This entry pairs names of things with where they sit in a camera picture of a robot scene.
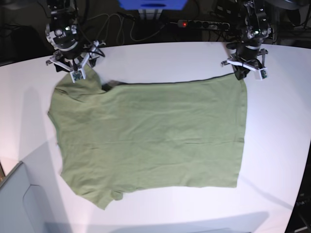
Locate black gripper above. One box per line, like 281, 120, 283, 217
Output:
233, 43, 260, 80
53, 40, 105, 73

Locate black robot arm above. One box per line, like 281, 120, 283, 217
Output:
46, 0, 271, 82
45, 0, 263, 79

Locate green T-shirt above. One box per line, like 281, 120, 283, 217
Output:
48, 69, 247, 209

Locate blue box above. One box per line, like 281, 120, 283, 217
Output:
119, 0, 187, 10

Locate black power strip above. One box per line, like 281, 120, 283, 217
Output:
177, 19, 230, 31

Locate yellow-green cable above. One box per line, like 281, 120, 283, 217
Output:
80, 13, 166, 44

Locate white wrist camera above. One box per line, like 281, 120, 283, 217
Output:
45, 40, 106, 83
221, 49, 268, 81

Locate grey plastic bin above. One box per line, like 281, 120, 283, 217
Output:
0, 162, 71, 233

